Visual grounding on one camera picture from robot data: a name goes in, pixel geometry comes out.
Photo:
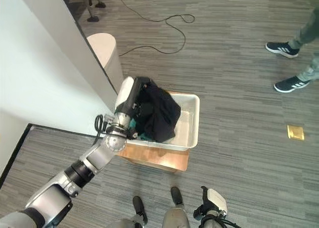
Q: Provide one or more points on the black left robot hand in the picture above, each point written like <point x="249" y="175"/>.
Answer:
<point x="127" y="93"/>

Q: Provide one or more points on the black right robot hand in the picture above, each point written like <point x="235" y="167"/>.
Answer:
<point x="213" y="199"/>

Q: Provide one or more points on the black garment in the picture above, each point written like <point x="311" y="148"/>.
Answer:
<point x="159" y="113"/>

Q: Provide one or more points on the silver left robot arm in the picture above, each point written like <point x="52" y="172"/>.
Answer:
<point x="74" y="170"/>

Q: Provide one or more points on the white plastic laundry basket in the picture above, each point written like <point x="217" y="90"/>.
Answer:
<point x="184" y="123"/>

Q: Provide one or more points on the robot right leg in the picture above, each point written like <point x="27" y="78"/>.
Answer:
<point x="175" y="208"/>

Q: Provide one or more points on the teal cloth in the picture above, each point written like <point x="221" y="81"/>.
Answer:
<point x="139" y="132"/>

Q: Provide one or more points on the beige cylindrical bin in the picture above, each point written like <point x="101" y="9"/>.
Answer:
<point x="108" y="56"/>

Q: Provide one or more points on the brown cardboard box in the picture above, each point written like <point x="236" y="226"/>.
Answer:
<point x="157" y="157"/>

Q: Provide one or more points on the chair legs with black feet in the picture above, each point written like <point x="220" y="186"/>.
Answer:
<point x="93" y="6"/>

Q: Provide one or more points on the brass floor outlet plate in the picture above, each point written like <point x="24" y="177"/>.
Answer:
<point x="295" y="132"/>

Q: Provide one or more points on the person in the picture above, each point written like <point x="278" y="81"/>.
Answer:
<point x="296" y="56"/>

